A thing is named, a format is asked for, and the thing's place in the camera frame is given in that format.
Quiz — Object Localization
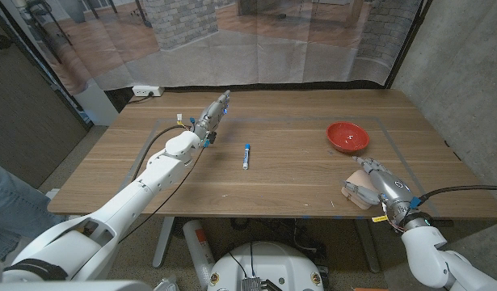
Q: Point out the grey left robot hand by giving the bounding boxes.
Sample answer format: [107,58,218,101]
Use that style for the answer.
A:
[193,89,232,148]

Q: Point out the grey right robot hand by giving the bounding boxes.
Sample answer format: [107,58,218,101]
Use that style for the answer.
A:
[341,155,432,231]

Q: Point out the pink jewelry box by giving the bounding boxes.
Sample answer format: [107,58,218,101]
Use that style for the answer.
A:
[340,169,381,210]

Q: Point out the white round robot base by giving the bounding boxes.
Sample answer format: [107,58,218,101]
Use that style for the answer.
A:
[207,241,325,291]

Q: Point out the red bowl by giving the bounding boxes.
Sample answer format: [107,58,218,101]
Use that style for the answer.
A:
[326,121,371,154]

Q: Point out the white table leg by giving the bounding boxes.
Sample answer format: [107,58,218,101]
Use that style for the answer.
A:
[152,217,176,269]
[352,217,381,274]

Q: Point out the white power strip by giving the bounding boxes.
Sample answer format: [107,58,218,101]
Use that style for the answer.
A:
[132,85,166,98]

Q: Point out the printed room backdrop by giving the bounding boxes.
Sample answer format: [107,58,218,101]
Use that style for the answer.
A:
[0,0,433,96]

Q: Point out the white cabinet block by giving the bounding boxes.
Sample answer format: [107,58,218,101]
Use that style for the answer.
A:
[73,78,120,127]

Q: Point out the white cylinder with orange label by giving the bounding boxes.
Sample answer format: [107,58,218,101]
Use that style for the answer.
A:
[182,219,217,289]

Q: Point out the perforated partition panel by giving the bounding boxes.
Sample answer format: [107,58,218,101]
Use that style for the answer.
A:
[0,3,94,190]

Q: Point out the person's leg in jeans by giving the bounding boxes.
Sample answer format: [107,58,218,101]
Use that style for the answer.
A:
[0,159,67,262]

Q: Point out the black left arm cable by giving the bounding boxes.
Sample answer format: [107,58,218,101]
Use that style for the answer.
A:
[130,124,192,183]

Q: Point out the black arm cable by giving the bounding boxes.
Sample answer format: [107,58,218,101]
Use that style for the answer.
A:
[130,124,192,183]
[417,184,497,205]

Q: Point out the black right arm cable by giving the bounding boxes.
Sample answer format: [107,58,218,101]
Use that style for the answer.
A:
[417,184,497,205]

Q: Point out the black backdrop frame pole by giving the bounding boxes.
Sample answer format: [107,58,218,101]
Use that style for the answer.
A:
[0,0,94,130]
[384,0,434,89]

